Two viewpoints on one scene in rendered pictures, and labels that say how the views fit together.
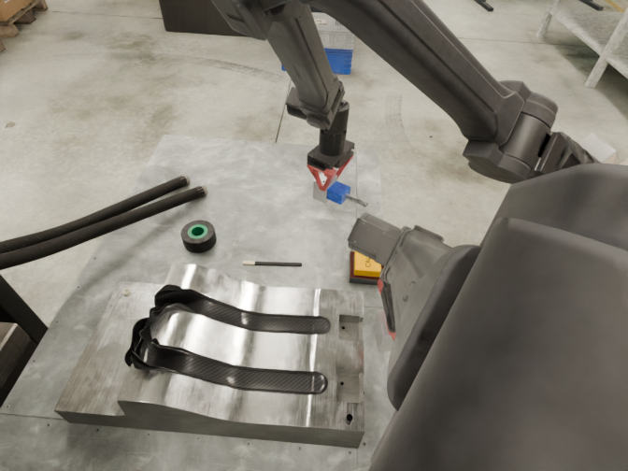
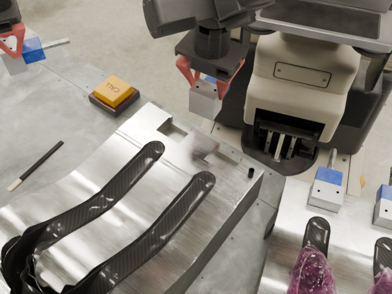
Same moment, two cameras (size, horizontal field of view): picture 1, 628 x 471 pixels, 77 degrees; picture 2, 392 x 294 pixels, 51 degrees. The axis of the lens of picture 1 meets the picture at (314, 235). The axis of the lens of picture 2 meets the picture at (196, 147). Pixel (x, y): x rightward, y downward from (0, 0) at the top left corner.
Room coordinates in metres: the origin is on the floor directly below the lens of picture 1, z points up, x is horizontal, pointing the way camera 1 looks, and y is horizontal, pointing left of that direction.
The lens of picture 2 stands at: (0.07, 0.29, 1.46)
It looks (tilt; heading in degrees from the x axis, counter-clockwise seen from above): 53 degrees down; 304
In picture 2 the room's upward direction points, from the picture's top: 1 degrees clockwise
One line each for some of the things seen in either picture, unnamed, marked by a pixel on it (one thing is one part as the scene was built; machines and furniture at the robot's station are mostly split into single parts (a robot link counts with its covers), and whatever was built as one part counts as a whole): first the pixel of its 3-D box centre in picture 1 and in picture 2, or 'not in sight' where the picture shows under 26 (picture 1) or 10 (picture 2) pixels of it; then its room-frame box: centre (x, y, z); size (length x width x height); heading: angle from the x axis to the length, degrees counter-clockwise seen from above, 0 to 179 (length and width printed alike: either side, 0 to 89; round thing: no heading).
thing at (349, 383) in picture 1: (349, 390); (223, 164); (0.27, -0.07, 0.87); 0.05 x 0.05 x 0.04; 88
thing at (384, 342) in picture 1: (415, 329); (217, 83); (0.35, -0.18, 0.93); 0.13 x 0.05 x 0.05; 97
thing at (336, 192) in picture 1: (342, 193); (37, 48); (0.70, -0.06, 0.93); 0.13 x 0.05 x 0.05; 59
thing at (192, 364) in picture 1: (228, 339); (114, 224); (0.32, 0.14, 0.92); 0.35 x 0.16 x 0.09; 88
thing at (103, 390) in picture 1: (224, 347); (107, 242); (0.33, 0.15, 0.87); 0.50 x 0.26 x 0.14; 88
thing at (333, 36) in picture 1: (318, 30); not in sight; (3.54, 0.05, 0.28); 0.61 x 0.41 x 0.15; 88
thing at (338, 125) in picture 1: (332, 114); not in sight; (0.73, -0.02, 1.11); 0.07 x 0.06 x 0.07; 62
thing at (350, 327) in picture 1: (349, 333); (175, 135); (0.37, -0.08, 0.87); 0.05 x 0.05 x 0.04; 88
